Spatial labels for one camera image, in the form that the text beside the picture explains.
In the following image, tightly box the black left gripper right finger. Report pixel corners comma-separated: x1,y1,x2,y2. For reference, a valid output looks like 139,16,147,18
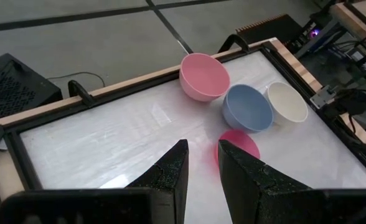
218,139,366,224

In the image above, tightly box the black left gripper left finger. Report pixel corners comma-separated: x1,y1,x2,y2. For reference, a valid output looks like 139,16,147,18
0,139,190,224

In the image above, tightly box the magenta translucent plastic bowl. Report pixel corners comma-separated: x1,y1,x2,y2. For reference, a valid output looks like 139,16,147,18
213,129,261,170

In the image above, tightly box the blue-grey opaque bowl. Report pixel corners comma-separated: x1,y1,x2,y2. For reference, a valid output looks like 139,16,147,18
222,83,275,134

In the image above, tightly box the pink opaque bowl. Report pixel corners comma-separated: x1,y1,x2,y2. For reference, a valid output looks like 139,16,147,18
179,52,231,103

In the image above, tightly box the white opaque bowl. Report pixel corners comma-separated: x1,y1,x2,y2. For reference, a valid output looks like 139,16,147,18
263,81,309,125

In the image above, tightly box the black table clamp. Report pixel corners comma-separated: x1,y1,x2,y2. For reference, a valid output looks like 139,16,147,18
67,80,96,108
217,33,251,54

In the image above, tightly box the black perforated computer case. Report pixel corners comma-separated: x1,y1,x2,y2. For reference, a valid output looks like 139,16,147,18
0,52,63,123

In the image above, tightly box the black finned heat sink box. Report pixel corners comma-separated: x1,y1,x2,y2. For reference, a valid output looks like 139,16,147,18
235,13,304,44

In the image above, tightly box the black device with purple light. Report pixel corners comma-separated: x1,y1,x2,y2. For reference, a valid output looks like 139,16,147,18
287,18,345,60

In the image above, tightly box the grey metal mounting bracket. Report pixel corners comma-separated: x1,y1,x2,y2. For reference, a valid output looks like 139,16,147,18
309,84,338,110

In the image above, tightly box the black metal table frame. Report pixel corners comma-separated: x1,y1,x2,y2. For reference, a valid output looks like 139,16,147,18
0,40,366,224

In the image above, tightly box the thin black floor cable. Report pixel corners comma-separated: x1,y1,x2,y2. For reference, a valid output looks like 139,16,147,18
45,71,106,88

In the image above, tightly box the wooden workbench with black frame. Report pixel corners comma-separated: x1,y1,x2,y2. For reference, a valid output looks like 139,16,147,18
328,0,366,60

